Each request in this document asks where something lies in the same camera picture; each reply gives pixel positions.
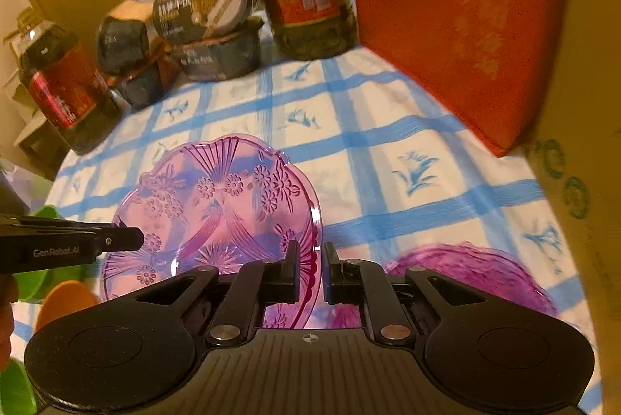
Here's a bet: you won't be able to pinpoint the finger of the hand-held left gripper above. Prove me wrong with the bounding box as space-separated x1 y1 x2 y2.
97 225 145 255

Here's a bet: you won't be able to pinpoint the dark wrapped food bowl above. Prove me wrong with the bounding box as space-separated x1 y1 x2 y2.
96 0 155 75

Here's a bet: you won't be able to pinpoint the small dark food bowl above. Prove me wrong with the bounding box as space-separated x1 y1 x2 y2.
114 64 166 111

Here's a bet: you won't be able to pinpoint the red fabric bag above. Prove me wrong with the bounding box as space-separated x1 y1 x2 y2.
341 0 572 158

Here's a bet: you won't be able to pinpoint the blue checked tablecloth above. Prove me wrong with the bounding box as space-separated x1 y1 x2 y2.
7 47 605 415

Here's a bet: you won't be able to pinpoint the pink patterned glass plate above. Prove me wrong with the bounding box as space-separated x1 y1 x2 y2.
99 132 323 329

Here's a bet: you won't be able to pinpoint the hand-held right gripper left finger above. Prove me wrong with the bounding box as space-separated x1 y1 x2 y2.
104 240 302 346

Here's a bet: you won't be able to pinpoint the green bowl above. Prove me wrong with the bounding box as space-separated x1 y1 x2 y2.
0 358 38 415
12 205 66 304

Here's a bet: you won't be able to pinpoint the dark instant noodle bowls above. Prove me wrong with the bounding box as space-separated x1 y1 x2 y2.
152 0 254 45

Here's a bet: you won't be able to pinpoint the purple patterned glass plate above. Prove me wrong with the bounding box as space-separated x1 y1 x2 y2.
335 241 561 329

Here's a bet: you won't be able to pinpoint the dark packaged food bowl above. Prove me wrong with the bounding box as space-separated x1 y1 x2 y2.
171 18 265 82

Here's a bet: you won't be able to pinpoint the orange bowl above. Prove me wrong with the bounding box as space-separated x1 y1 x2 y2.
35 280 102 333

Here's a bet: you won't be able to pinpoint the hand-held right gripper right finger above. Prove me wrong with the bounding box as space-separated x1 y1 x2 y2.
323 241 496 344

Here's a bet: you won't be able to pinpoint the brown cardboard box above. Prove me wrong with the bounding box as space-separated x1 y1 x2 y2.
505 0 621 314

